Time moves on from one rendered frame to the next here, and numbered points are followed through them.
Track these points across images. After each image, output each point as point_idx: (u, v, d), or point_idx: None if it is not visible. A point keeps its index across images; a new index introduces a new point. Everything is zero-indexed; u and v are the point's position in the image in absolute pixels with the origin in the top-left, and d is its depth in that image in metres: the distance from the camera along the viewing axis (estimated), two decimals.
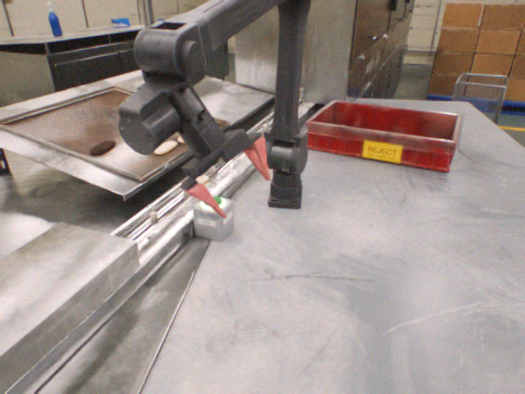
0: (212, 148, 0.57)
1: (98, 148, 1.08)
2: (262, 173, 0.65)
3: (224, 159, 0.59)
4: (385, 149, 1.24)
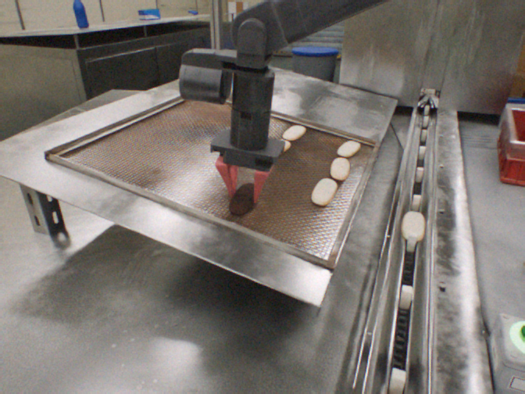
0: (239, 145, 0.56)
1: (243, 202, 0.61)
2: None
3: (223, 157, 0.58)
4: None
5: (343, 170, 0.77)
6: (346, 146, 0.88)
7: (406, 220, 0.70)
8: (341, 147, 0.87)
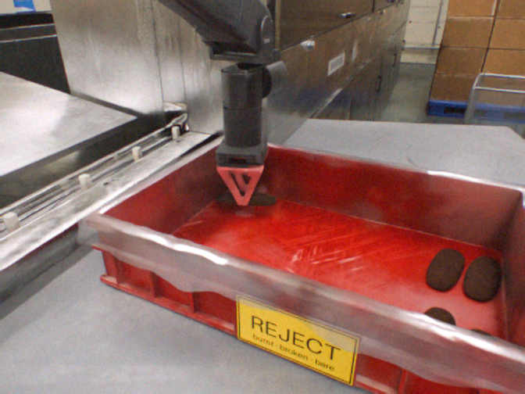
0: None
1: (230, 195, 0.63)
2: (244, 195, 0.61)
3: None
4: (303, 336, 0.36)
5: None
6: None
7: None
8: None
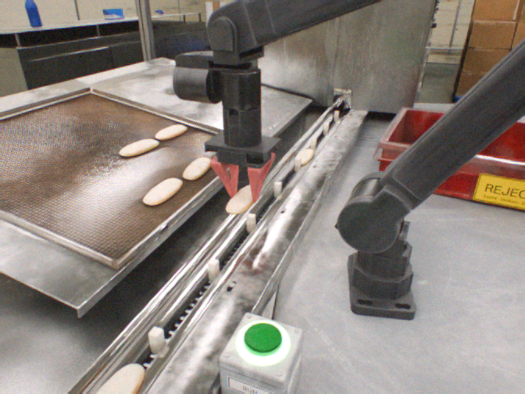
0: (230, 143, 0.57)
1: None
2: (255, 191, 0.62)
3: (218, 156, 0.59)
4: (518, 190, 0.78)
5: (196, 170, 0.77)
6: (238, 197, 0.62)
7: (300, 152, 0.97)
8: (232, 199, 0.62)
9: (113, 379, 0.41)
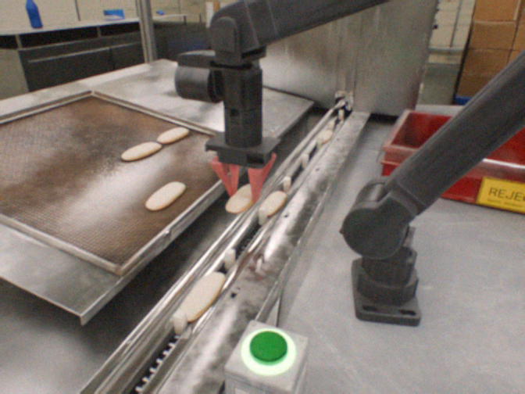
0: (231, 143, 0.57)
1: None
2: (255, 191, 0.62)
3: (219, 156, 0.59)
4: (522, 194, 0.77)
5: (242, 199, 0.61)
6: (269, 202, 0.76)
7: (320, 133, 1.12)
8: (263, 204, 0.75)
9: (205, 280, 0.56)
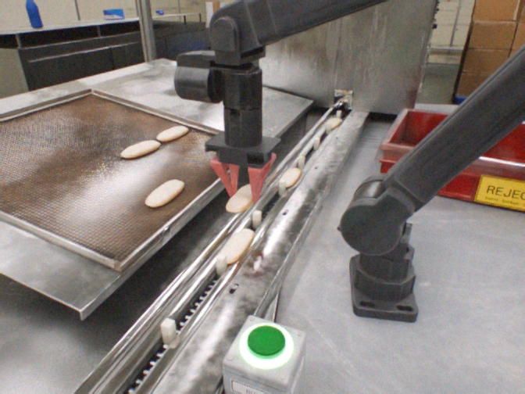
0: (231, 143, 0.57)
1: None
2: (255, 191, 0.62)
3: (219, 156, 0.59)
4: (519, 191, 0.78)
5: (242, 199, 0.61)
6: (287, 176, 0.86)
7: (329, 120, 1.22)
8: (282, 177, 0.85)
9: (237, 234, 0.66)
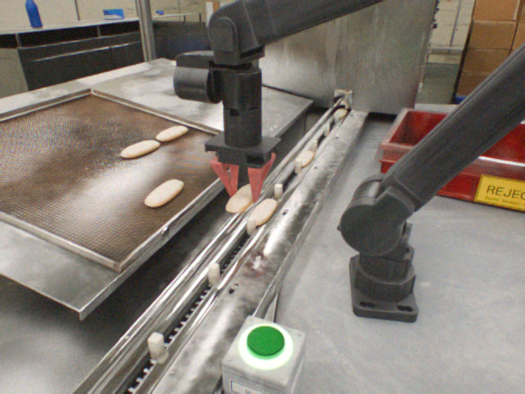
0: (231, 143, 0.57)
1: None
2: (255, 191, 0.62)
3: (219, 156, 0.59)
4: (519, 191, 0.77)
5: (242, 199, 0.61)
6: (301, 157, 0.95)
7: (337, 110, 1.31)
8: (298, 158, 0.95)
9: (262, 202, 0.75)
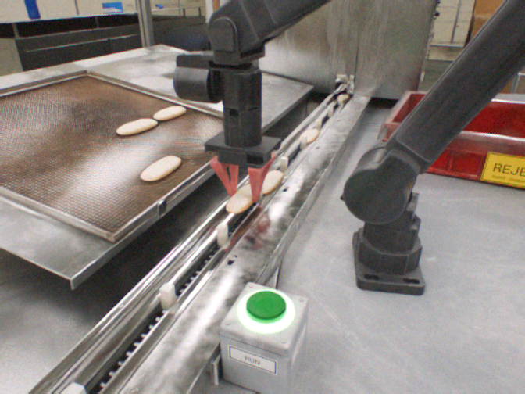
0: (231, 143, 0.57)
1: None
2: (255, 191, 0.62)
3: (219, 156, 0.59)
4: None
5: (242, 199, 0.61)
6: (306, 134, 0.96)
7: (341, 94, 1.32)
8: (302, 135, 0.95)
9: (269, 173, 0.76)
